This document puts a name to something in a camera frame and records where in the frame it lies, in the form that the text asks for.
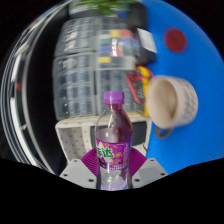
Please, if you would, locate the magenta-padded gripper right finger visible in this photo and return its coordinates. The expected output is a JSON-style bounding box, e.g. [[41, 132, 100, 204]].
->
[[128, 148, 169, 190]]

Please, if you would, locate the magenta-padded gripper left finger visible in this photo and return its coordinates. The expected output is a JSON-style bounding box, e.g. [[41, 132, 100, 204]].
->
[[59, 148, 100, 190]]

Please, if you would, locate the clear bottle with purple label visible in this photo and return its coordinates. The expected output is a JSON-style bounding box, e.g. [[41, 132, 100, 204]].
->
[[94, 90, 134, 191]]

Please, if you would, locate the white pegboard tray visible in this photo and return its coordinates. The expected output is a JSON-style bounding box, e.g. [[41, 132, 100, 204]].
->
[[54, 114, 153, 164]]

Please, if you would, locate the beige patterned mug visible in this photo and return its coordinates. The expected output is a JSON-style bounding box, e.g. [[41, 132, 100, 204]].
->
[[145, 75, 200, 140]]

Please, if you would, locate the yellow multimeter with red leads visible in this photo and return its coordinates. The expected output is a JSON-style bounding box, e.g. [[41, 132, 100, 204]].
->
[[125, 65, 155, 118]]

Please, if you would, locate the grey small-parts drawer cabinet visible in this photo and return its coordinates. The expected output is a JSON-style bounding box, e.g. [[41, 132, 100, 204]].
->
[[51, 53, 134, 121], [54, 16, 101, 56]]

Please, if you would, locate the dark grey shelf unit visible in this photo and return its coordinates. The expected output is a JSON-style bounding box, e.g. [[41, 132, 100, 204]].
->
[[1, 6, 68, 174]]

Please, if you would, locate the black box with white label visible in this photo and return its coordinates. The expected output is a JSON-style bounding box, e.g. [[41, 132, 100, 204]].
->
[[134, 27, 158, 66]]

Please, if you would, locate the clear organizer with coloured parts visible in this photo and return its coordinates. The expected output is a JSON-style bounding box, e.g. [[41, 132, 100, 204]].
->
[[94, 28, 138, 71]]

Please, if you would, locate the flat round red coaster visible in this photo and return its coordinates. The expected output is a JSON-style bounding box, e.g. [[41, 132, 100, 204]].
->
[[164, 27, 188, 54]]

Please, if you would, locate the plain black box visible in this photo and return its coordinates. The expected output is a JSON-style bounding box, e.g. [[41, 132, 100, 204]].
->
[[128, 3, 149, 31]]

